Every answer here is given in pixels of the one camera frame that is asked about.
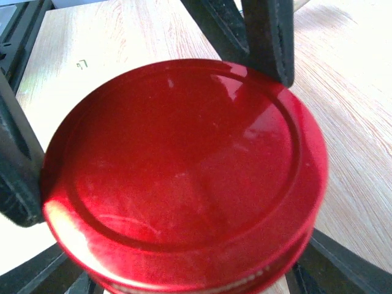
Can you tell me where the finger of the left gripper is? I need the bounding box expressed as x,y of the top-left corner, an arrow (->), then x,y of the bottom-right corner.
181,0 -> 295,88
1,74 -> 44,227

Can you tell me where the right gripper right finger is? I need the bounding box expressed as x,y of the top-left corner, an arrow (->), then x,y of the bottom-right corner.
286,229 -> 391,294

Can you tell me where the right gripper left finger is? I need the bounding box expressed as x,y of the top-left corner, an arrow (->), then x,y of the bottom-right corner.
1,244 -> 104,294

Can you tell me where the red round lid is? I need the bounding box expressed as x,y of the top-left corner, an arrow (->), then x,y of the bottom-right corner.
40,59 -> 328,293

